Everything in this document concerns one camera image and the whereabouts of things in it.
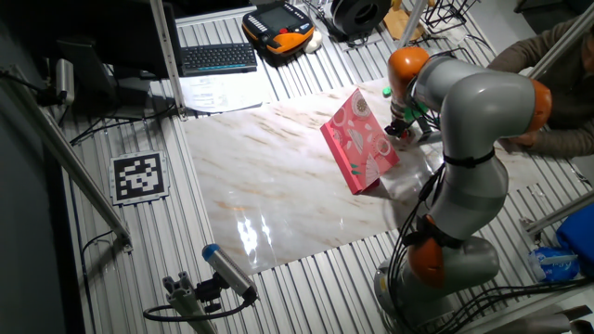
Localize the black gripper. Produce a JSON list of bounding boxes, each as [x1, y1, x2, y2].
[[383, 117, 414, 140]]

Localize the grey button box green button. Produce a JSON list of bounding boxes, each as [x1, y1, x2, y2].
[[399, 124, 443, 145]]

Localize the left forearm brown sleeve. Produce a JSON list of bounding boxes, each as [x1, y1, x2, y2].
[[528, 124, 594, 158]]

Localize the right forearm brown sleeve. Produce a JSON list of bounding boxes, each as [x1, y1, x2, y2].
[[486, 18, 594, 80]]

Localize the person left hand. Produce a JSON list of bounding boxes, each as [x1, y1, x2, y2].
[[508, 131, 540, 149]]

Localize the pink patterned gift box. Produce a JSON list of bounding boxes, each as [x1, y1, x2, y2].
[[319, 87, 400, 195]]

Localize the brown cardboard piece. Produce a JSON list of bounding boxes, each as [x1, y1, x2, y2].
[[383, 6, 426, 42]]

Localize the black filament spool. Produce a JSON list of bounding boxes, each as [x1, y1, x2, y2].
[[329, 0, 392, 43]]

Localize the marble pattern table mat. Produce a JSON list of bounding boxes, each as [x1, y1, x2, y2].
[[182, 76, 547, 276]]

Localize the orange black teach pendant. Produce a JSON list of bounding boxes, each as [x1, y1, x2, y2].
[[240, 0, 316, 57]]

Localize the printed white paper sheets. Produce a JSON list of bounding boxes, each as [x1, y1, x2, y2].
[[178, 71, 273, 115]]

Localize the person torso brown sweater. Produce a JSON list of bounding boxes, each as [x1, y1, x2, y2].
[[549, 41, 594, 134]]

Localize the black computer keyboard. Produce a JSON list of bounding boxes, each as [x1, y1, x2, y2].
[[179, 42, 259, 78]]

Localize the blue white plastic package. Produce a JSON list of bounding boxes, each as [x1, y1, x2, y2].
[[528, 245, 581, 283]]

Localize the blue fabric bag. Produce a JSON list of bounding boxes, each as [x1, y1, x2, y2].
[[555, 203, 594, 279]]

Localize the black white fiducial marker board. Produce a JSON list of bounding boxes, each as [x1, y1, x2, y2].
[[109, 150, 172, 207]]

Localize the short aluminium profile stub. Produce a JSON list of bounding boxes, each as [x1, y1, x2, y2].
[[161, 271, 218, 334]]

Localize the black computer monitor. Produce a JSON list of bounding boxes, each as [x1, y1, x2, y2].
[[8, 0, 183, 120]]

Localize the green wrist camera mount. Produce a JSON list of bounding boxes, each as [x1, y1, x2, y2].
[[381, 86, 429, 123]]

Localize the black robot arm cable bundle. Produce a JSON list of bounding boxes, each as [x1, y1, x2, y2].
[[387, 83, 447, 333]]

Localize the black wire basket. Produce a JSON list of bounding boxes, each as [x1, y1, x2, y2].
[[422, 0, 480, 34]]

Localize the silver camera with blue end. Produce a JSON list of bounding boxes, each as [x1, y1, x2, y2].
[[201, 243, 259, 301]]

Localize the black floor cable bundle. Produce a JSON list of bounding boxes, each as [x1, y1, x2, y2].
[[435, 276, 594, 334]]

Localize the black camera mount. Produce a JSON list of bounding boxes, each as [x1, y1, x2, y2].
[[194, 273, 229, 315]]

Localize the black camera cable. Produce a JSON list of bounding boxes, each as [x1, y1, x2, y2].
[[142, 287, 259, 324]]

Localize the black monitor cable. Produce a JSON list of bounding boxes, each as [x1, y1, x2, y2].
[[69, 104, 178, 146]]

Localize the thin black cable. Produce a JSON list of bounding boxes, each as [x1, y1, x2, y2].
[[80, 229, 116, 334]]

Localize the silver depth camera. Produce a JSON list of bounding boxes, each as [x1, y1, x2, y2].
[[54, 58, 76, 107]]

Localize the black camera clamp arm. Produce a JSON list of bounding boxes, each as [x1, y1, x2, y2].
[[0, 64, 59, 109]]

